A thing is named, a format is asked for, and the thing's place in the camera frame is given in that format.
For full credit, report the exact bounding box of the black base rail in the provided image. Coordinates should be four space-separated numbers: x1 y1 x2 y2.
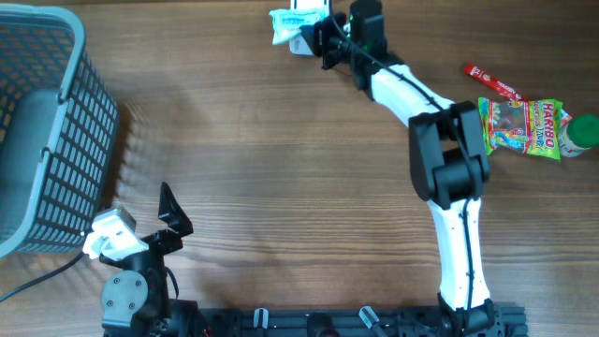
196 306 529 337

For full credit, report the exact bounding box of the right camera cable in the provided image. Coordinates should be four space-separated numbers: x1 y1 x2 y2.
327 0 476 337

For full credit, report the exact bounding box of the mint green snack packet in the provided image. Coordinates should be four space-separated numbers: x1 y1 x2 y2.
269 7 329 45

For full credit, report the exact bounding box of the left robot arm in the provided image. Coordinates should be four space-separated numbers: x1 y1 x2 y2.
100 183 212 337

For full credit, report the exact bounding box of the left camera cable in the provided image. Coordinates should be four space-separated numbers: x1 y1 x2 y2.
0 251 86 303

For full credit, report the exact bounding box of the small red carton box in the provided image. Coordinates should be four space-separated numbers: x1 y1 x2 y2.
561 110 572 127

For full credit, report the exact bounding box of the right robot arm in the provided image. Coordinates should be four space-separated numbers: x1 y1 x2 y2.
290 1 495 336

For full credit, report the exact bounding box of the Haribo gummy worms bag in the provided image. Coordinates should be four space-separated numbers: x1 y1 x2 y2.
477 97 562 161

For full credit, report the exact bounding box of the camera cable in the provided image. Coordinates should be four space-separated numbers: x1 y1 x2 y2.
0 251 86 303
327 0 476 337

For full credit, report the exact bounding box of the green lid jar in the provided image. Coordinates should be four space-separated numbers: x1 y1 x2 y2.
558 114 599 157

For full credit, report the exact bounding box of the grey plastic shopping basket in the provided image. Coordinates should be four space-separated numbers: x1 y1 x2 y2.
1 4 120 256

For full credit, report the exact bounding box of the white barcode scanner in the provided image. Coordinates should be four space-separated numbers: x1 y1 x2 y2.
289 0 329 57

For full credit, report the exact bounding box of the red Nescafe stick packet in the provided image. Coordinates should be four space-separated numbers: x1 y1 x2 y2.
463 63 526 101

